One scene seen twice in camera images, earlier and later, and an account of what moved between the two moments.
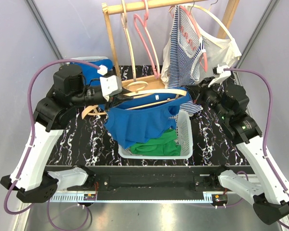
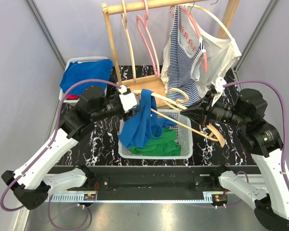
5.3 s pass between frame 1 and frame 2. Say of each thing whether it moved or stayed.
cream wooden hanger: moved
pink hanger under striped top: stayed
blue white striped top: stayed
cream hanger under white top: stayed
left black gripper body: moved
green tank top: stayed
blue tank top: moved
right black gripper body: moved
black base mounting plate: stayed
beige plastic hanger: stayed
